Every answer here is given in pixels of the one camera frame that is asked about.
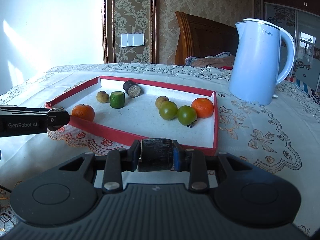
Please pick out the large orange tangerine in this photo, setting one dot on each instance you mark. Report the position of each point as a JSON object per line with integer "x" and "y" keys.
{"x": 84, "y": 111}

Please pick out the white wall switch panel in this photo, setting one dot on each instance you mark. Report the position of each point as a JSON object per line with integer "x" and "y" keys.
{"x": 132, "y": 40}

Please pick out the green cucumber piece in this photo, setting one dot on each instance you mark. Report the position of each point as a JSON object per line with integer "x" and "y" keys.
{"x": 117, "y": 99}

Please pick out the left brown longan fruit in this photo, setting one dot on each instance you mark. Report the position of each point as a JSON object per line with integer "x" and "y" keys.
{"x": 102, "y": 97}

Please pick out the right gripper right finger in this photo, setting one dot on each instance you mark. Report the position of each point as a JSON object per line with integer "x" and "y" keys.
{"x": 194, "y": 162}

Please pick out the right brown longan fruit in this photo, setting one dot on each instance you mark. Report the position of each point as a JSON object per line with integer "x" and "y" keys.
{"x": 160, "y": 100}

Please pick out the small orange tangerine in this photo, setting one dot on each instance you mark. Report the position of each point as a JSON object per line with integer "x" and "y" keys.
{"x": 204, "y": 107}

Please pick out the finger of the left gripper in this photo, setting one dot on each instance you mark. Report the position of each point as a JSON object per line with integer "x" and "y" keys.
{"x": 56, "y": 120}
{"x": 28, "y": 109}

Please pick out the green tomato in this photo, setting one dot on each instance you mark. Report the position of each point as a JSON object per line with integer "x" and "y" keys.
{"x": 186, "y": 116}
{"x": 168, "y": 110}

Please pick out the sliding door wardrobe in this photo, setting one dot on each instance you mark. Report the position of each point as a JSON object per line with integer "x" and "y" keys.
{"x": 304, "y": 28}

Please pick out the red shallow cardboard tray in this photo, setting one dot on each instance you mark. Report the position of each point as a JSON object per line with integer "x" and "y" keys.
{"x": 139, "y": 118}

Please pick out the white electric kettle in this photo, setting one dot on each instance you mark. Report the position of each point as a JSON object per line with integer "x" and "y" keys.
{"x": 264, "y": 58}

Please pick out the black sugarcane piece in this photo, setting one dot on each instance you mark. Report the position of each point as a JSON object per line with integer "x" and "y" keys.
{"x": 131, "y": 88}
{"x": 156, "y": 155}

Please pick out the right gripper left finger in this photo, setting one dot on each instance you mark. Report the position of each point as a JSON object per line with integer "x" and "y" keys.
{"x": 118, "y": 161}

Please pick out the brown wooden headboard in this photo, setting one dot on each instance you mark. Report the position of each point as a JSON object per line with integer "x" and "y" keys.
{"x": 201, "y": 37}

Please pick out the brown longan fruit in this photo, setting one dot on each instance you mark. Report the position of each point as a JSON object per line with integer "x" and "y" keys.
{"x": 102, "y": 97}
{"x": 160, "y": 100}

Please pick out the dark brown dried fruit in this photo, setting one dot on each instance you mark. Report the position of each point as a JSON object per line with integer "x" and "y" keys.
{"x": 59, "y": 109}

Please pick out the bedding pile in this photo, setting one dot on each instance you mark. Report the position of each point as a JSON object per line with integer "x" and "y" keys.
{"x": 221, "y": 60}

